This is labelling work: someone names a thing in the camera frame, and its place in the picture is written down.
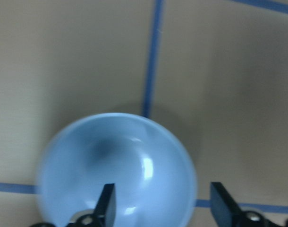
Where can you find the blue bowl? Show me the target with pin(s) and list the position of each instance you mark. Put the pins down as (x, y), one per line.
(154, 176)

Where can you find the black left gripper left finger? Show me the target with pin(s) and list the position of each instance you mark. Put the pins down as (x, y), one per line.
(103, 215)

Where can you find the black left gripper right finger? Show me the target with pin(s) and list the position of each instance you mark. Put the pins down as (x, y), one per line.
(228, 213)

